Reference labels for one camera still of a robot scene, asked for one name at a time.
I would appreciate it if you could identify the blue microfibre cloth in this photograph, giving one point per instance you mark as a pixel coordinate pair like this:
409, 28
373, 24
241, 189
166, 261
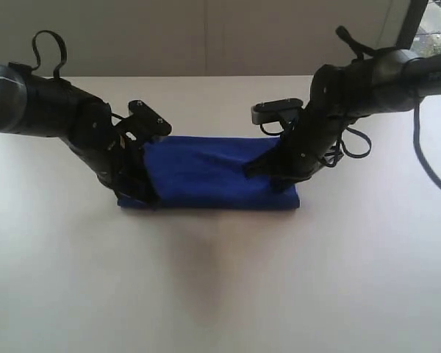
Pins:
206, 173

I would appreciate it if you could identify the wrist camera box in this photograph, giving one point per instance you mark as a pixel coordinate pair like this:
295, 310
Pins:
146, 125
282, 111

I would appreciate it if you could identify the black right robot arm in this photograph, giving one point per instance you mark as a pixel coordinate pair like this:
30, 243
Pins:
391, 82

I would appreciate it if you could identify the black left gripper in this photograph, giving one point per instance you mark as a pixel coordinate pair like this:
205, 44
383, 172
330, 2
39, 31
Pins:
110, 154

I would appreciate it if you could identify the dark window frame post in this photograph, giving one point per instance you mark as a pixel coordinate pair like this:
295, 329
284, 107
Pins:
411, 23

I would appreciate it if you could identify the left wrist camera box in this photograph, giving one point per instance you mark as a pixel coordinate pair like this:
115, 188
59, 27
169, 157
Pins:
146, 125

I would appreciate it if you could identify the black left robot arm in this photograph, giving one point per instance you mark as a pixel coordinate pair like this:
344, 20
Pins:
54, 108

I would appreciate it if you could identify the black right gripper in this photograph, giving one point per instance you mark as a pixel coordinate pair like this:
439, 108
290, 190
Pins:
317, 128

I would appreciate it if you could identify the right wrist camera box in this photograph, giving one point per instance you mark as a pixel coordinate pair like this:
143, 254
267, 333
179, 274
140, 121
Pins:
282, 111

